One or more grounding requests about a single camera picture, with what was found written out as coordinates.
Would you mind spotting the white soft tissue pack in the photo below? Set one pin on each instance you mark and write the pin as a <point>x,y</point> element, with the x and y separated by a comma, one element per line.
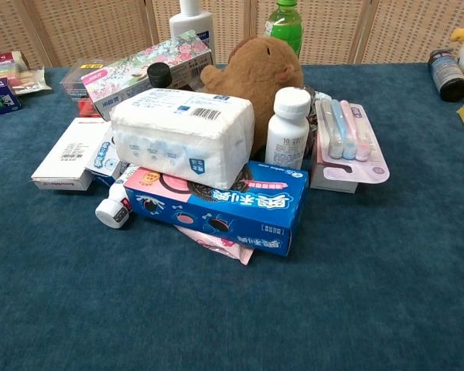
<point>178,131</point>

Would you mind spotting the blue Oreo cookie box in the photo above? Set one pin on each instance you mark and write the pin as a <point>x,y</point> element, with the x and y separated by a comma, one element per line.
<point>232,208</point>

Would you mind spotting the pink plastic snack pouch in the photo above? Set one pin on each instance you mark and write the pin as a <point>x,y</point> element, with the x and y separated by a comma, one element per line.
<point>220,243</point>

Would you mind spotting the white pill bottle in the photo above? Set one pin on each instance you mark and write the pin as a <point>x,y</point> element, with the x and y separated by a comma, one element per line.
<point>288,131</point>

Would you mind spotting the patterned fabric pouch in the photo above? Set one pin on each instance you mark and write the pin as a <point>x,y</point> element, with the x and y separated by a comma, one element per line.
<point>313,110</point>

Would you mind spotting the blue carpet table cover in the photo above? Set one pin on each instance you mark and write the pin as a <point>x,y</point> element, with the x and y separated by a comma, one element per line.
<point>216,301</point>

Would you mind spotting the small white drink bottle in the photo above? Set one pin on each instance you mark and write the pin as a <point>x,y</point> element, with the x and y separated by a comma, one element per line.
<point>116,205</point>

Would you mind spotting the brown capybara plush toy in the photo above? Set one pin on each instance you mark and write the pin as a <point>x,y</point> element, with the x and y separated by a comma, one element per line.
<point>260,65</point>

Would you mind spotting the pastel toothbrush blister pack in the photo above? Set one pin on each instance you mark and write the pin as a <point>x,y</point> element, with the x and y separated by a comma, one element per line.
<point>350,143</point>

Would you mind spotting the blue white small carton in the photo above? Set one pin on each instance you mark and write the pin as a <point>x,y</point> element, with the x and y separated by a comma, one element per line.
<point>104,160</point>

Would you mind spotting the black bottle cap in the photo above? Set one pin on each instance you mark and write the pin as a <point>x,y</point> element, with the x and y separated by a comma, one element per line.
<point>159,75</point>

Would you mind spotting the floral pink long box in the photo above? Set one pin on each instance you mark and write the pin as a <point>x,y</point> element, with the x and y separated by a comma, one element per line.
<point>139,71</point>

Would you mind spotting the white lotion pump bottle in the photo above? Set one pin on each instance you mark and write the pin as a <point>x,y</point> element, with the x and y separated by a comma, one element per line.
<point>192,23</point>

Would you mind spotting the white flat cardboard box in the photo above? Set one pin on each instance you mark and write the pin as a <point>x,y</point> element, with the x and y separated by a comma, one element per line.
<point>67,154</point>

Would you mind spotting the green plastic drink bottle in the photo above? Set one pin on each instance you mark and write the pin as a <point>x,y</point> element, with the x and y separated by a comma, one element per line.
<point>286,23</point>

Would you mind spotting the clear box with red items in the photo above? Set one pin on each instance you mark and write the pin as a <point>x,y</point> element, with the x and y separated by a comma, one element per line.
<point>77,92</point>

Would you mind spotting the woven rattan folding screen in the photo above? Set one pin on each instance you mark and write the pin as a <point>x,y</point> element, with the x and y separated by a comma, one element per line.
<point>81,27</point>

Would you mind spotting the clear plastic snack packet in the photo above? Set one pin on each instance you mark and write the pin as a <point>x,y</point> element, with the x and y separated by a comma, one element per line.
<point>29,79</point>

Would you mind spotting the dark blue spray can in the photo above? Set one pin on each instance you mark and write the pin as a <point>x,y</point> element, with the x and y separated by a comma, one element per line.
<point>447,77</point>

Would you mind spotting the dark red pastel box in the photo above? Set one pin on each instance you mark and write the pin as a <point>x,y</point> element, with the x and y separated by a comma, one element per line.
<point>2,63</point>

